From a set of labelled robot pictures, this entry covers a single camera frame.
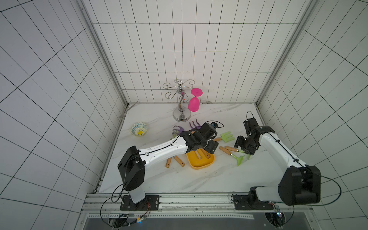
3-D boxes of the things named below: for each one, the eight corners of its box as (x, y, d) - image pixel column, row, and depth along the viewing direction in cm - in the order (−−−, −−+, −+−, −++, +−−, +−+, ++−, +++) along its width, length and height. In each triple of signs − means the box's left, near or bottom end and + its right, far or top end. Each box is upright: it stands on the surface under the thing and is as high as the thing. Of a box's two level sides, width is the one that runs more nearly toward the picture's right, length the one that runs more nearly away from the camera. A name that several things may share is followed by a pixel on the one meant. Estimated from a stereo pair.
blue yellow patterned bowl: (131, 136, 102) (129, 132, 98) (134, 125, 108) (132, 121, 104) (146, 136, 102) (145, 132, 98) (148, 125, 108) (147, 121, 104)
